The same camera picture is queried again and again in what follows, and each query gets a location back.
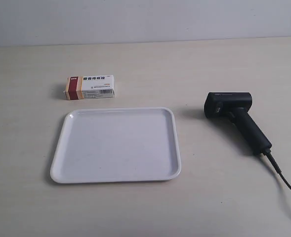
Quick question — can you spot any white medicine box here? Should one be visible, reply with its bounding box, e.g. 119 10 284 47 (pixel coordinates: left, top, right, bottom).
64 75 115 100

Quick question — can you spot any black scanner cable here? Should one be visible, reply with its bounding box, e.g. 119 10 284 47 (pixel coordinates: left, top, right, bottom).
263 148 291 206

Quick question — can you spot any black handheld barcode scanner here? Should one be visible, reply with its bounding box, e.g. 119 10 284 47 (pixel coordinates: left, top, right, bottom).
204 92 272 155

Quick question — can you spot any white plastic tray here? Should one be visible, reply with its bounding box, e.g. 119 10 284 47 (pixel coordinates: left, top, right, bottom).
50 107 181 184

